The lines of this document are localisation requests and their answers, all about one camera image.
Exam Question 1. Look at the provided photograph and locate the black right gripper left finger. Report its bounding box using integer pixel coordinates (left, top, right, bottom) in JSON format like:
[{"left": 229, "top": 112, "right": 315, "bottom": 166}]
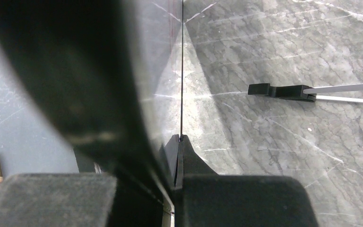
[{"left": 0, "top": 173, "right": 165, "bottom": 227}]

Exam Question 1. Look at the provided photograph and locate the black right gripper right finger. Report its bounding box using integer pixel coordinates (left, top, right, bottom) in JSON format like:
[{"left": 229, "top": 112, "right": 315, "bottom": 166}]
[{"left": 174, "top": 135, "right": 318, "bottom": 227}]

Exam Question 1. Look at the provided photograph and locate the white whiteboard black frame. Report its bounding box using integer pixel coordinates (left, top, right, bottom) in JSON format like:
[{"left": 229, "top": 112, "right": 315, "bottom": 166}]
[{"left": 0, "top": 0, "right": 184, "bottom": 217}]

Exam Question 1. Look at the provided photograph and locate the metal wire whiteboard stand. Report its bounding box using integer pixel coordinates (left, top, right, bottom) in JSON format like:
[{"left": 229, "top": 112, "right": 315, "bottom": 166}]
[{"left": 248, "top": 83, "right": 363, "bottom": 104}]

